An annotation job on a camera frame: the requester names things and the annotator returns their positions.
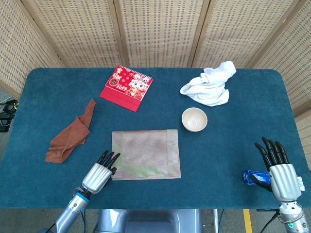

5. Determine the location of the grey-blue robot torso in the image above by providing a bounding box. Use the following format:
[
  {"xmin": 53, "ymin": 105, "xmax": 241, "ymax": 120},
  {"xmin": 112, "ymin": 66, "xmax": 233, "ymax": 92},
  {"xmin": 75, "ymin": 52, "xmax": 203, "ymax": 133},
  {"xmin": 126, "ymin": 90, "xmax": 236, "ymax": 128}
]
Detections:
[{"xmin": 97, "ymin": 208, "xmax": 203, "ymax": 233}]

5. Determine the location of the woven bamboo folding screen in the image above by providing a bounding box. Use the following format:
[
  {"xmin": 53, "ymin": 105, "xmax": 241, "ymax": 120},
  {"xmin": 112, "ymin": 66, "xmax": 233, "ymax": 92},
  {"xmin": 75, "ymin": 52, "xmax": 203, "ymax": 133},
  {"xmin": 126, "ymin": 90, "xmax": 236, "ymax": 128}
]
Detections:
[{"xmin": 0, "ymin": 0, "xmax": 311, "ymax": 168}]

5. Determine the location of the brown cloth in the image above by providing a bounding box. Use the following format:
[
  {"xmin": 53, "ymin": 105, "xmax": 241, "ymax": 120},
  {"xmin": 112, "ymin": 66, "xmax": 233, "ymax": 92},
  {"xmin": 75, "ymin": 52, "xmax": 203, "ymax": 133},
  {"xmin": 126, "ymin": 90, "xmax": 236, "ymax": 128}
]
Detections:
[{"xmin": 44, "ymin": 98, "xmax": 97, "ymax": 165}]

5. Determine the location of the white crumpled cloth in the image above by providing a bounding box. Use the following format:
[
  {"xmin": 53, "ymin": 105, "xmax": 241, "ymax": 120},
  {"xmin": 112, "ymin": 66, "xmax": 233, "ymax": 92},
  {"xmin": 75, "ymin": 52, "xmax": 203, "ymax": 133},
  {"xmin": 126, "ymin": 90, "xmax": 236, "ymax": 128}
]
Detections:
[{"xmin": 179, "ymin": 61, "xmax": 237, "ymax": 107}]

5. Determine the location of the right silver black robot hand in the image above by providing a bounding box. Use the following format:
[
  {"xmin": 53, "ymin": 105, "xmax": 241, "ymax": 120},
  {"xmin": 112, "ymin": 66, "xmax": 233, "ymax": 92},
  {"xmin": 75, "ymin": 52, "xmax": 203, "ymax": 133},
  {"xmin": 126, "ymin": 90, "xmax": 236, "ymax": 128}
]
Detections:
[{"xmin": 250, "ymin": 136, "xmax": 306, "ymax": 202}]

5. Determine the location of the teal table cover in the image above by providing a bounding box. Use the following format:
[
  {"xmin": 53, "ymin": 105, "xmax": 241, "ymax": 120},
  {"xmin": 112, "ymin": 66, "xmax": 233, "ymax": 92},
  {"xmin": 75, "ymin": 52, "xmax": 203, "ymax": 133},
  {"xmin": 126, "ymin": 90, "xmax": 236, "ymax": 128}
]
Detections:
[{"xmin": 0, "ymin": 67, "xmax": 311, "ymax": 211}]

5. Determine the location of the red desk calendar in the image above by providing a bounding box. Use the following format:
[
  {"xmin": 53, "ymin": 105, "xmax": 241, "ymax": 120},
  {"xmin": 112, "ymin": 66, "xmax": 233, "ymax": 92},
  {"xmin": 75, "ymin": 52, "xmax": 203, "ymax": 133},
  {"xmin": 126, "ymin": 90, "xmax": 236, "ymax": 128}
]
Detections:
[{"xmin": 99, "ymin": 65, "xmax": 154, "ymax": 113}]

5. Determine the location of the black floor equipment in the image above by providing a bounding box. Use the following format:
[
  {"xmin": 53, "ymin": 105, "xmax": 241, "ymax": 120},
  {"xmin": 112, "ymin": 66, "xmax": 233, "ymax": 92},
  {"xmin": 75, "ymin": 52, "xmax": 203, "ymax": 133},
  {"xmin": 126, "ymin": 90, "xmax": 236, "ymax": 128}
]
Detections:
[{"xmin": 0, "ymin": 99, "xmax": 19, "ymax": 133}]

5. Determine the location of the beige bowl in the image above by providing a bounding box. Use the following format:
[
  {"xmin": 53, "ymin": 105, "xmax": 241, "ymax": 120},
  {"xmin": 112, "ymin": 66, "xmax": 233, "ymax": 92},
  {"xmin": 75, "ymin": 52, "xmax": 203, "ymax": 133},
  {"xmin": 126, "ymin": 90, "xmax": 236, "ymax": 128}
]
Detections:
[{"xmin": 181, "ymin": 107, "xmax": 208, "ymax": 133}]

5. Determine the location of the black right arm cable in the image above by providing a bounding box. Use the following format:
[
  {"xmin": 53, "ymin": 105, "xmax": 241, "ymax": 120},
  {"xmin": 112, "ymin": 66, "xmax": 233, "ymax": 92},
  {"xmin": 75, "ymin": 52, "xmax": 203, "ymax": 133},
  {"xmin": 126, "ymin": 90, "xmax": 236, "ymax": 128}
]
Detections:
[{"xmin": 257, "ymin": 208, "xmax": 282, "ymax": 233}]

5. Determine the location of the blue cable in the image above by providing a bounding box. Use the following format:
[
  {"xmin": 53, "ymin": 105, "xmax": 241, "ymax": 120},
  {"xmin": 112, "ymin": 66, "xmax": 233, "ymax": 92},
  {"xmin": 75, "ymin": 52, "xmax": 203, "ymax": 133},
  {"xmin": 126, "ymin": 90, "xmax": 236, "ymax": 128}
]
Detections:
[{"xmin": 80, "ymin": 209, "xmax": 87, "ymax": 233}]

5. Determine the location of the blue toothpaste box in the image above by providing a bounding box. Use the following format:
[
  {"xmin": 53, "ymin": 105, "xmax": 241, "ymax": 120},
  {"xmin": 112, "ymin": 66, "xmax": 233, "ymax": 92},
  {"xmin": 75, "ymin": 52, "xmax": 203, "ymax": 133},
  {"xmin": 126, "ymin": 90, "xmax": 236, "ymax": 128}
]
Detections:
[{"xmin": 243, "ymin": 170, "xmax": 271, "ymax": 186}]

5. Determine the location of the beige woven placemat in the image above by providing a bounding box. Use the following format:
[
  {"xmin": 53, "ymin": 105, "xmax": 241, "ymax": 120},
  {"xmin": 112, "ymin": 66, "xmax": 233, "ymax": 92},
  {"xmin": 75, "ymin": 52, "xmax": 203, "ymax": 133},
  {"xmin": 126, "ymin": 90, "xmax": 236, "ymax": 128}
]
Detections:
[{"xmin": 111, "ymin": 129, "xmax": 182, "ymax": 181}]

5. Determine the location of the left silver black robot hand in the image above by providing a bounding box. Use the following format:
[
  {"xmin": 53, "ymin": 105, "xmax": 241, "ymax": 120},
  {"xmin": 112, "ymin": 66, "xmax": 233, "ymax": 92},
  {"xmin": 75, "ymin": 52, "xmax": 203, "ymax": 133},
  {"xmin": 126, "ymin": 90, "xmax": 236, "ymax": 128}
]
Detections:
[{"xmin": 82, "ymin": 150, "xmax": 121, "ymax": 194}]

